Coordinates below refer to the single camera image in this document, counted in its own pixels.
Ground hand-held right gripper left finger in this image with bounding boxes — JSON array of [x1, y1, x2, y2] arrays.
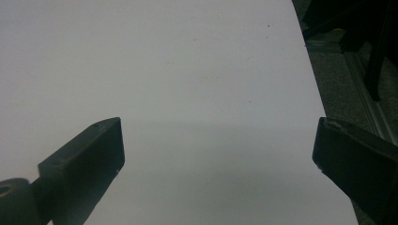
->
[[31, 116, 126, 225]]

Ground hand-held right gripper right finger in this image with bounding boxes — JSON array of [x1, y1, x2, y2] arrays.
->
[[312, 116, 398, 225]]

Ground black metal stand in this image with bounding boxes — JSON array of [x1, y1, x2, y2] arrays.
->
[[300, 0, 398, 102]]

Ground aluminium frame rail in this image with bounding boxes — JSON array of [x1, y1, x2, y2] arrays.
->
[[304, 39, 398, 146]]

